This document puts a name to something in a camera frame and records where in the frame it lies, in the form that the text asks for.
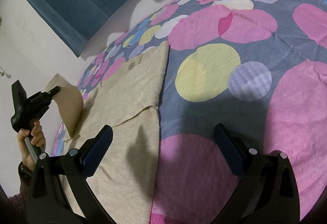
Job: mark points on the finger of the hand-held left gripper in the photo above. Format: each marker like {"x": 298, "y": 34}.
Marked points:
{"x": 54, "y": 90}

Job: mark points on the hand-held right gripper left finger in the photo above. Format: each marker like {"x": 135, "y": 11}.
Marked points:
{"x": 97, "y": 149}

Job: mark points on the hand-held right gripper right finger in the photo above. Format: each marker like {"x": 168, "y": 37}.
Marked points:
{"x": 227, "y": 147}

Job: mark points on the beige knit sweater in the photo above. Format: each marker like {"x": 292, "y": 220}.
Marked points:
{"x": 132, "y": 91}

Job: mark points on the person's left forearm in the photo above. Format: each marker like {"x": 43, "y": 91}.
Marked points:
{"x": 19, "y": 201}

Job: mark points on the person's left hand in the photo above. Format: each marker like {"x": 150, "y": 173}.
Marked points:
{"x": 37, "y": 137}

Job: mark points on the black wristwatch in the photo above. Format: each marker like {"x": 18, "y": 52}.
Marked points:
{"x": 24, "y": 170}

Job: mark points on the polka dot blanket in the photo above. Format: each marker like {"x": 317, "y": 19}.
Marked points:
{"x": 217, "y": 34}

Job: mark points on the wall hook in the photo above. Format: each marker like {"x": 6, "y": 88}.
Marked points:
{"x": 5, "y": 73}

